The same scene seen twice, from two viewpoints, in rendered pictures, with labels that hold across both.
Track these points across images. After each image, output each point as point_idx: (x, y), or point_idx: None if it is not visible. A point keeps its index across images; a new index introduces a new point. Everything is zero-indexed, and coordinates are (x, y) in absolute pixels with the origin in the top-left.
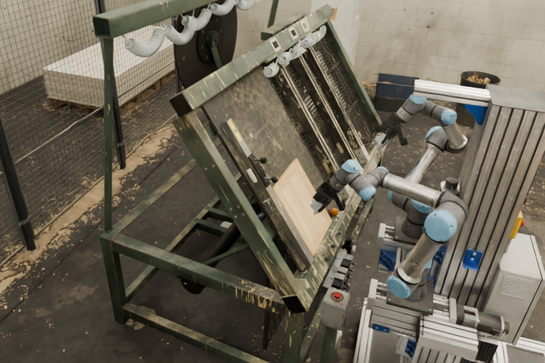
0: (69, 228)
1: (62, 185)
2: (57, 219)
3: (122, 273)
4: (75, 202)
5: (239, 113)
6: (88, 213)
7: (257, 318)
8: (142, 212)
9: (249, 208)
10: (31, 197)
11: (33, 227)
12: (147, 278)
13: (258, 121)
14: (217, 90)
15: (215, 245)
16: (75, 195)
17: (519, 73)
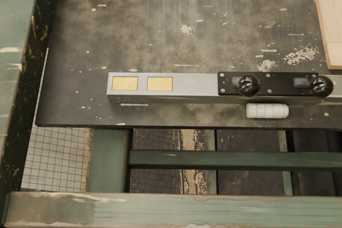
0: (198, 172)
1: (164, 135)
2: (185, 169)
3: (269, 186)
4: (181, 148)
5: (125, 26)
6: (197, 144)
7: None
8: (216, 173)
9: (340, 211)
10: (147, 193)
11: (178, 190)
12: (294, 184)
13: None
14: (9, 83)
15: (330, 149)
16: (175, 143)
17: None
